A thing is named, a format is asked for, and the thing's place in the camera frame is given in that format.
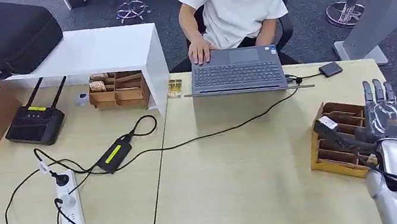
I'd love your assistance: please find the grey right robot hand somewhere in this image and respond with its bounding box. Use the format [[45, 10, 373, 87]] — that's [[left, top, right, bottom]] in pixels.
[[347, 75, 397, 150]]

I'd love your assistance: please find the person's right hand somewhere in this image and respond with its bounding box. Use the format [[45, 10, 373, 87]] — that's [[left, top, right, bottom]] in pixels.
[[185, 32, 222, 68]]

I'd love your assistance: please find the dark card with white label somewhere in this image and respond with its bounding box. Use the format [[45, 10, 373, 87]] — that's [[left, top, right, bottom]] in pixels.
[[311, 108, 377, 162]]

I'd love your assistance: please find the grey laptop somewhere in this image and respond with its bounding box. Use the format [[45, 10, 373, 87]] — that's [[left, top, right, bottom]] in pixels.
[[178, 34, 316, 108]]

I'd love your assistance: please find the gold patterned card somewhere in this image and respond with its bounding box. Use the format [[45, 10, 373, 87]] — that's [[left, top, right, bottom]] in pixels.
[[165, 77, 186, 100]]

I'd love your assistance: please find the person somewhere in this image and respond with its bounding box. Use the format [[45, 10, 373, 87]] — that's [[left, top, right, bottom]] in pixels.
[[175, 0, 302, 68]]

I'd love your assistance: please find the large slotted wooden card box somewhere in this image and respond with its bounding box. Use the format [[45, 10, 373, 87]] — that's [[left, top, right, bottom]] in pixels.
[[300, 94, 382, 187]]

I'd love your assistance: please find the small black external drive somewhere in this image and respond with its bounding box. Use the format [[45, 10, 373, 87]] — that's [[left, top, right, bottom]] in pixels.
[[317, 61, 344, 80]]

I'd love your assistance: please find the chrome stool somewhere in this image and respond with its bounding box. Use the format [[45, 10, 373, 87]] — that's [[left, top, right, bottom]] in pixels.
[[106, 0, 154, 26]]

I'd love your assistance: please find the small wooden card box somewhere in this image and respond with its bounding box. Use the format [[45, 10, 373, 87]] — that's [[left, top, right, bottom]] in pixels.
[[85, 65, 154, 118]]

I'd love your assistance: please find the white desk shelf riser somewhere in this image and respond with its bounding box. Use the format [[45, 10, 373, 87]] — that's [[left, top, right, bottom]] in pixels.
[[0, 8, 176, 141]]

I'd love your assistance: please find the patterned card stack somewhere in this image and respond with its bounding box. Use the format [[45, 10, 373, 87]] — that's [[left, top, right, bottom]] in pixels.
[[88, 79, 107, 94]]

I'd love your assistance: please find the small round white device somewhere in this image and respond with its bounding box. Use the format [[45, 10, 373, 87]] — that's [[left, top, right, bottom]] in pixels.
[[73, 91, 92, 108]]

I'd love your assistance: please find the black power adapter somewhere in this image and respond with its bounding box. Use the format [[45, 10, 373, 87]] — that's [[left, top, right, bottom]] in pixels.
[[92, 134, 137, 176]]

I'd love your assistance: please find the black router with antennas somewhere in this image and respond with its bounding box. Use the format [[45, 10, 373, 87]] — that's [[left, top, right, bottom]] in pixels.
[[0, 73, 77, 153]]

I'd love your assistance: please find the white power strip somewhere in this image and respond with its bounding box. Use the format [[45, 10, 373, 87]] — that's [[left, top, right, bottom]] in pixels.
[[52, 168, 86, 224]]

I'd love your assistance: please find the black laptop charger cable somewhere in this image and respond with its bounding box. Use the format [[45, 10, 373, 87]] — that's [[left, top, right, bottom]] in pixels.
[[106, 87, 308, 174]]

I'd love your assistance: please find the short black drive cable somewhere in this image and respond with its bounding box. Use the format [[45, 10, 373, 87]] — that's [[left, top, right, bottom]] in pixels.
[[285, 68, 324, 87]]

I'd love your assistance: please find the black adapter mains cord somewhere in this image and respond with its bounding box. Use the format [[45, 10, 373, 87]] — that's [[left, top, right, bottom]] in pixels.
[[33, 138, 111, 192]]

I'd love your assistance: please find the black plugged power cord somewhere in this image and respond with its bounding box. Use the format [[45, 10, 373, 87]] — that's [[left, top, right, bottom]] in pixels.
[[0, 162, 88, 224]]

